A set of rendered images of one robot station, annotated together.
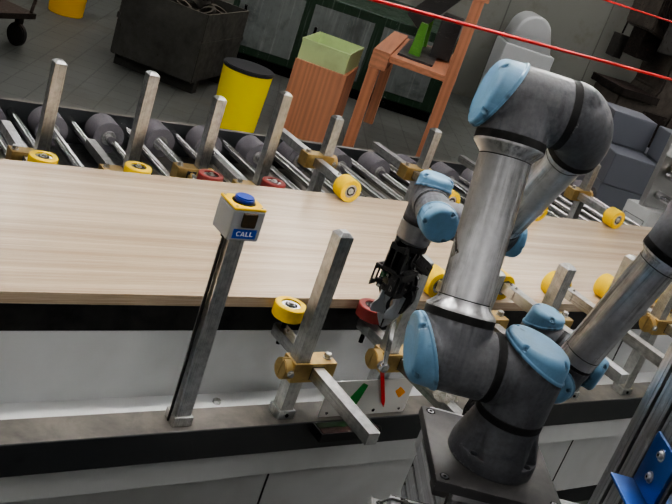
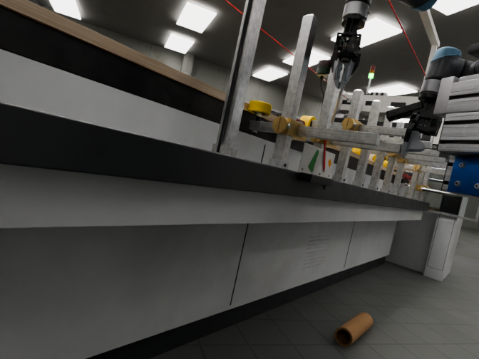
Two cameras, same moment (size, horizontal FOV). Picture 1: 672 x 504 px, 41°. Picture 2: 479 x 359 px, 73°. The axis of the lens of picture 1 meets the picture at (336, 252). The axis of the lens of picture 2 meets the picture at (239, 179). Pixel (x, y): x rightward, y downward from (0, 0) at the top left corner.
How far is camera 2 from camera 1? 1.45 m
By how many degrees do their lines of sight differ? 22
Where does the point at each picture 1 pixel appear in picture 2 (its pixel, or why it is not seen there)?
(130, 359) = (162, 133)
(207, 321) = (248, 49)
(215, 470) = (243, 214)
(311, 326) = (298, 87)
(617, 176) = not seen: hidden behind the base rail
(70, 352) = (117, 112)
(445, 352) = not seen: outside the picture
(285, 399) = (284, 151)
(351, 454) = (306, 213)
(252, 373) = not seen: hidden behind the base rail
